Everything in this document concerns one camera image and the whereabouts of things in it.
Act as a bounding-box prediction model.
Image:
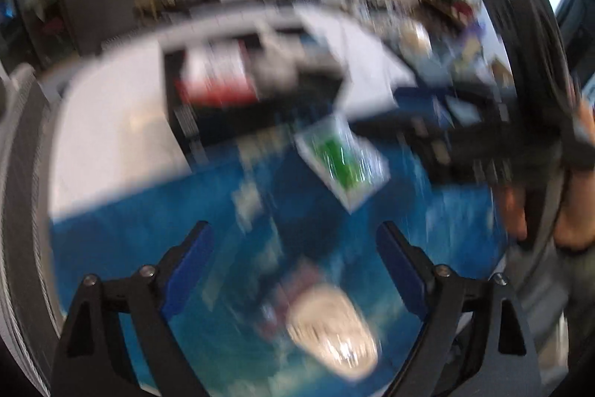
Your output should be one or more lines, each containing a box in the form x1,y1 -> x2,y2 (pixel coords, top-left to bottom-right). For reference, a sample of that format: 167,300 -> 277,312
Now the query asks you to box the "green white wipes packet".
295,115 -> 390,214

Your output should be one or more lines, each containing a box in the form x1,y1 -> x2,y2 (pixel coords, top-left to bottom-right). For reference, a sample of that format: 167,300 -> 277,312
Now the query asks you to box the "cream plush toy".
399,19 -> 432,57

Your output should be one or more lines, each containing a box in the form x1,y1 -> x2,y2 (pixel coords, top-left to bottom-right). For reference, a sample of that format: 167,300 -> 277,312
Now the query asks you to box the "red white packet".
176,41 -> 258,108

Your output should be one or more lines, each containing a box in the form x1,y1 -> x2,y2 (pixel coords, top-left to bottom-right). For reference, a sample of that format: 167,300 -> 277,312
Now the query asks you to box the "blue desk mat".
51,144 -> 507,396

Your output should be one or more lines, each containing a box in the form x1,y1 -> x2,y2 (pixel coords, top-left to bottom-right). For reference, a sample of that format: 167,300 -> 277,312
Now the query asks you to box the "black cardboard storage box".
163,19 -> 349,165

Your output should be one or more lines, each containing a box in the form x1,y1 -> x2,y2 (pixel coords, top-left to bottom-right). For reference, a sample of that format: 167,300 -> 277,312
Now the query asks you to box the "bagged cream rope coil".
259,263 -> 380,379

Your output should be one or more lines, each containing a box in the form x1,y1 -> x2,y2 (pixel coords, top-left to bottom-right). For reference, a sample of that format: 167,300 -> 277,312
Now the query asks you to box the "bed with grey mattress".
1,64 -> 64,396

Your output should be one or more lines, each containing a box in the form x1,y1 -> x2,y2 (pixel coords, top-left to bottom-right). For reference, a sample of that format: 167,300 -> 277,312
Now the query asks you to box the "white foam sheet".
295,3 -> 417,120

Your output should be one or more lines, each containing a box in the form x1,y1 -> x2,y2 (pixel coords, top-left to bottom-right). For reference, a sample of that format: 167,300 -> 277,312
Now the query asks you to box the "person right hand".
494,76 -> 595,254

